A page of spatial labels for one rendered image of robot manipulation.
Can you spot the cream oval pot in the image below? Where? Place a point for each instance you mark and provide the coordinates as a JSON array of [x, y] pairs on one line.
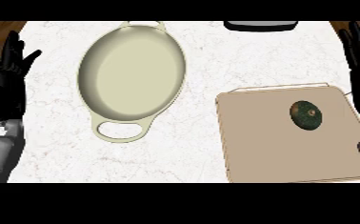
[[131, 78]]

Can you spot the tan flat tray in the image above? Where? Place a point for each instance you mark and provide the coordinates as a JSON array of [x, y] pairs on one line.
[[280, 138]]

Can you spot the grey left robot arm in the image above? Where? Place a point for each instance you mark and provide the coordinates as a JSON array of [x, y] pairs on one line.
[[7, 148]]

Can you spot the dark green squash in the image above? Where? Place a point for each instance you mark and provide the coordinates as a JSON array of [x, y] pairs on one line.
[[305, 115]]

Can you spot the black and grey appliance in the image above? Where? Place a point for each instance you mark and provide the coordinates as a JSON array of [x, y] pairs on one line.
[[260, 26]]

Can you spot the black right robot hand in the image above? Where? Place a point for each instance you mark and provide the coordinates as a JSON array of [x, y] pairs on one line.
[[354, 59]]

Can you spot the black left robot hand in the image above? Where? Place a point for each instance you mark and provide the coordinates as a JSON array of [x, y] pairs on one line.
[[12, 75]]

